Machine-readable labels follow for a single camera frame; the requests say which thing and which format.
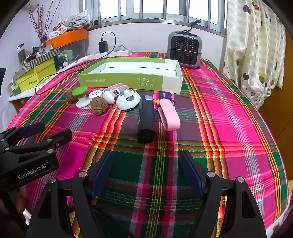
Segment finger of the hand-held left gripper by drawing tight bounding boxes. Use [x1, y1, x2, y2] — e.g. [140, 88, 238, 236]
[0, 128, 73, 165]
[0, 122, 46, 149]

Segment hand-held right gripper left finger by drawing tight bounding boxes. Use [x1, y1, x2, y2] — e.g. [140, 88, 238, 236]
[26, 150, 114, 238]

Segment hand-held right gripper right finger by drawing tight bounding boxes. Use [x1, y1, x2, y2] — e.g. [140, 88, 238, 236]
[180, 150, 267, 238]

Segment green topped white stand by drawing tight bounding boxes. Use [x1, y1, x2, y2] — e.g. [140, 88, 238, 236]
[72, 86, 90, 108]

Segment large brown walnut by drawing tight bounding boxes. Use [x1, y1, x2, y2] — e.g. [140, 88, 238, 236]
[91, 96, 108, 116]

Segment white round cap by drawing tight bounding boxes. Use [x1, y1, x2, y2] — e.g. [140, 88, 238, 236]
[89, 90, 104, 101]

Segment white knob gadget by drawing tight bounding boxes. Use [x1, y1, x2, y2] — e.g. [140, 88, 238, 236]
[103, 91, 116, 104]

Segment pink oblong device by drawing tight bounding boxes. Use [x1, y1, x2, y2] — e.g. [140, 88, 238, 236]
[158, 99, 181, 131]

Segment black rectangular device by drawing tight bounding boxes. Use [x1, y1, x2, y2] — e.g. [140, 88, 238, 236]
[137, 93, 158, 144]

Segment pink white clip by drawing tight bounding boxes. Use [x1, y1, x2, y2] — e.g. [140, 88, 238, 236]
[103, 83, 130, 94]

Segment white grey round gadget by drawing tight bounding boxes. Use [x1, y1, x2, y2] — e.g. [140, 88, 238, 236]
[116, 89, 141, 112]

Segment blue orange keychain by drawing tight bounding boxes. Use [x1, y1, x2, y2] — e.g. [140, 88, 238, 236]
[154, 91, 176, 107]

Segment green white cardboard box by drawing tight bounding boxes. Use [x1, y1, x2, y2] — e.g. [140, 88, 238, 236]
[77, 57, 183, 94]

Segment person's left hand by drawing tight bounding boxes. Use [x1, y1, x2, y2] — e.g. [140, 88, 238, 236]
[9, 185, 28, 214]

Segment plaid tablecloth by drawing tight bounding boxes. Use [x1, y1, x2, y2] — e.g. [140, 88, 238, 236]
[5, 51, 289, 238]

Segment yellow green shoebox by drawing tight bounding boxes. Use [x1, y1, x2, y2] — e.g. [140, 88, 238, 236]
[16, 58, 57, 92]

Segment grey zigzag patterned box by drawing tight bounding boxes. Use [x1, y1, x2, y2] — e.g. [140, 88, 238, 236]
[22, 48, 60, 70]

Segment glass jar black lid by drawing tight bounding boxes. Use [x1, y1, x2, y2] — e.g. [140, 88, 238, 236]
[16, 43, 26, 63]

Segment orange lidded storage bin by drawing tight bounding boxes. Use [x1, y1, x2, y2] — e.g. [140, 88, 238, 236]
[46, 29, 88, 60]

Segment white power strip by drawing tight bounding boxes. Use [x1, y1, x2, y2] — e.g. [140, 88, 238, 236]
[88, 48, 133, 60]

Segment colourful paper packets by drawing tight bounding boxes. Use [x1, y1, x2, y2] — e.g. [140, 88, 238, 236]
[49, 22, 68, 42]

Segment pink flower branches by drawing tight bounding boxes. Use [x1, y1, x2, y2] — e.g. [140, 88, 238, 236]
[29, 0, 62, 43]

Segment wooden cabinet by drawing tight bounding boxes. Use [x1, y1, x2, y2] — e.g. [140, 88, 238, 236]
[259, 30, 293, 142]

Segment bag of white items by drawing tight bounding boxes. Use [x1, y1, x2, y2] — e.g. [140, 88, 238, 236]
[64, 11, 91, 29]

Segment grey fan heater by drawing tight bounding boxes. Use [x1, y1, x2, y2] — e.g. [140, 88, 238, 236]
[167, 31, 203, 69]

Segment heart print curtain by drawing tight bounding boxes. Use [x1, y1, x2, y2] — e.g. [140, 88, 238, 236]
[223, 0, 286, 110]

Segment metal window grille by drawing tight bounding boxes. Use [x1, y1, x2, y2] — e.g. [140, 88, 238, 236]
[85, 0, 227, 35]

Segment black charging cable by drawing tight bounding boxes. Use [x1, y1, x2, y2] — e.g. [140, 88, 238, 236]
[35, 31, 117, 95]

